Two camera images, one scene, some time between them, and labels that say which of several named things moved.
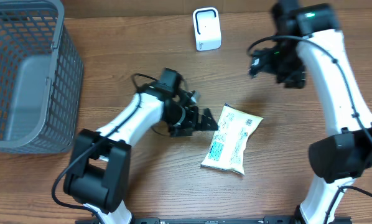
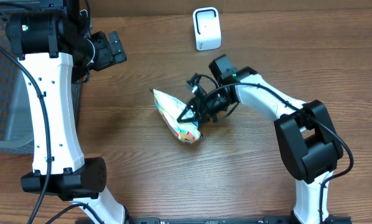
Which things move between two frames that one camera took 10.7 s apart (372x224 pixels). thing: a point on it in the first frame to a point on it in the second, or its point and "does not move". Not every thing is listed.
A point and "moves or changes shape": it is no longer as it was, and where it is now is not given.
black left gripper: (191, 124) to (108, 57)
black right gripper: (260, 61) to (205, 111)
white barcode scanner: (207, 28) does not move
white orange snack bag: (226, 150) moves or changes shape
